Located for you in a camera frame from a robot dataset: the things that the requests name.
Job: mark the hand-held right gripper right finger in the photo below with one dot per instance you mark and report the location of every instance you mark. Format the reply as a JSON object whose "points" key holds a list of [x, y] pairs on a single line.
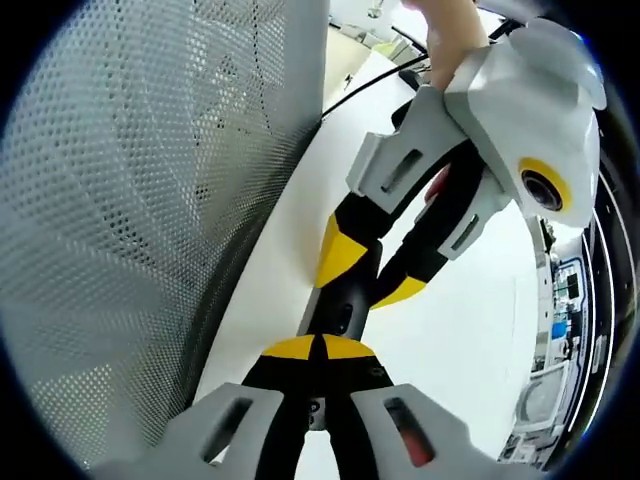
{"points": [[360, 375]]}

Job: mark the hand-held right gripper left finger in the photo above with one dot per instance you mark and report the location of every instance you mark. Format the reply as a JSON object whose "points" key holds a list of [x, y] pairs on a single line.
{"points": [[280, 377]]}

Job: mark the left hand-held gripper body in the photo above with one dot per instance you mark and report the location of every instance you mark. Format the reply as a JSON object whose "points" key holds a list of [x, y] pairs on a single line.
{"points": [[525, 100]]}

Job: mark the white cabinet row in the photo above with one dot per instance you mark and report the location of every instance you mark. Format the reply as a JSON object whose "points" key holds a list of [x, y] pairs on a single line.
{"points": [[545, 400]]}

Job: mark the grey mesh office chair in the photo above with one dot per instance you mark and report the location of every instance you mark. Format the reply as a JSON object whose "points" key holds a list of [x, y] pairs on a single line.
{"points": [[125, 200]]}

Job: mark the black remote control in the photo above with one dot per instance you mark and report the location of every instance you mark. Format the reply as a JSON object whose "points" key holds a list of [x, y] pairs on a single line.
{"points": [[340, 315]]}

